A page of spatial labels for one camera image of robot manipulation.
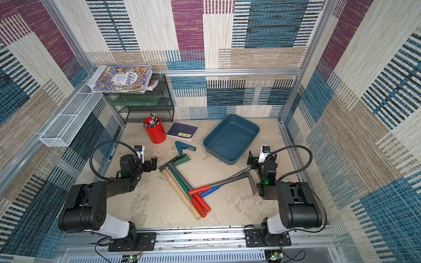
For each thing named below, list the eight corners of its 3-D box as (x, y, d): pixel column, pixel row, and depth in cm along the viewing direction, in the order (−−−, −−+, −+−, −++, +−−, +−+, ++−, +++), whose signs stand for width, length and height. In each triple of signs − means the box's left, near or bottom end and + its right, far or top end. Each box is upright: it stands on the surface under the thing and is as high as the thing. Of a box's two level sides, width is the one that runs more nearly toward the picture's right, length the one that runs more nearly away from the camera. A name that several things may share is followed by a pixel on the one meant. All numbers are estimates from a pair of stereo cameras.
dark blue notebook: (167, 136, 114) (166, 134, 112) (174, 124, 122) (174, 121, 120) (192, 142, 111) (192, 139, 109) (198, 129, 118) (198, 126, 116)
